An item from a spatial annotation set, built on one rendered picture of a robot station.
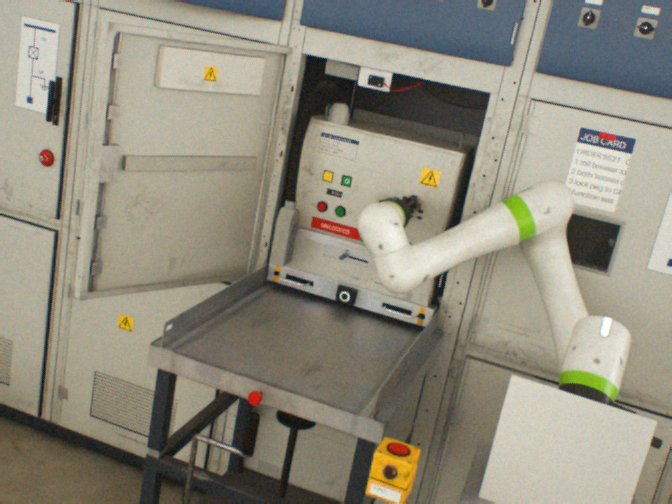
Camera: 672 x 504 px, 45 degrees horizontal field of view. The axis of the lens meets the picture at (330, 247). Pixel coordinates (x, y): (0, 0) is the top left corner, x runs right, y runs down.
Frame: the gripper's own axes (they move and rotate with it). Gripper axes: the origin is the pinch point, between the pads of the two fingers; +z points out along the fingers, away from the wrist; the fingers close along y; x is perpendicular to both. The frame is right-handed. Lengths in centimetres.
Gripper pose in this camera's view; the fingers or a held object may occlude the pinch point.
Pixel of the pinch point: (411, 202)
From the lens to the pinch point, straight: 235.7
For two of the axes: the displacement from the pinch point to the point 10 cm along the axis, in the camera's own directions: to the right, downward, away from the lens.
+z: 3.2, -2.1, 9.2
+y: 9.3, 2.5, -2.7
